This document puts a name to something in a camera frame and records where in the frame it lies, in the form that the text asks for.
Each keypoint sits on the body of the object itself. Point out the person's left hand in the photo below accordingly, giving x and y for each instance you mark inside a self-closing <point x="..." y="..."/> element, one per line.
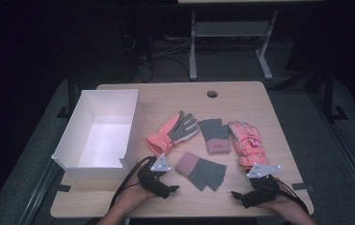
<point x="134" y="195"/>

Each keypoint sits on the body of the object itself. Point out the pink ski glove red print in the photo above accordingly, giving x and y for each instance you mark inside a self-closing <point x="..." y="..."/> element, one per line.
<point x="247" y="142"/>

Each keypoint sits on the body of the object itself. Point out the grey metal floor rail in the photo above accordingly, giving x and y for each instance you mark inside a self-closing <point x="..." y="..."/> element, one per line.
<point x="37" y="193"/>
<point x="347" y="150"/>

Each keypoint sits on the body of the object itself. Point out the person's right hand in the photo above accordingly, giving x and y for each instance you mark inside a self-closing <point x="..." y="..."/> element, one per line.
<point x="279" y="203"/>

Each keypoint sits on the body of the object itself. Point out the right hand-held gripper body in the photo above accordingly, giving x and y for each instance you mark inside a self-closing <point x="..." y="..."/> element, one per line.
<point x="261" y="184"/>

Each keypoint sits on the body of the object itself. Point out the black tape strip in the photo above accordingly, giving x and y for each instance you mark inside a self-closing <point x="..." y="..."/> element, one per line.
<point x="63" y="188"/>
<point x="302" y="187"/>

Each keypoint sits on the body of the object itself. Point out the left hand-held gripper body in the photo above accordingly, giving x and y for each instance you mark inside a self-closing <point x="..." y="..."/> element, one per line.
<point x="153" y="179"/>

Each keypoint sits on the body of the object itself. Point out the white metal desk frame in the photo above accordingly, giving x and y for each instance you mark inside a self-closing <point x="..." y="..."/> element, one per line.
<point x="194" y="47"/>

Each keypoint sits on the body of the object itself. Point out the pink ski glove grey palm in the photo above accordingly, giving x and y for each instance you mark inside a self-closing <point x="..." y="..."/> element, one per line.
<point x="175" y="131"/>

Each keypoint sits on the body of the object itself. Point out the white box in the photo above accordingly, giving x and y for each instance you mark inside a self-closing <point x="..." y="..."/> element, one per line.
<point x="103" y="137"/>

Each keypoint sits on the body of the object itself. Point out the black stand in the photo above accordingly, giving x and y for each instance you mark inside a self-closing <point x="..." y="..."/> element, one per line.
<point x="329" y="93"/>
<point x="70" y="93"/>

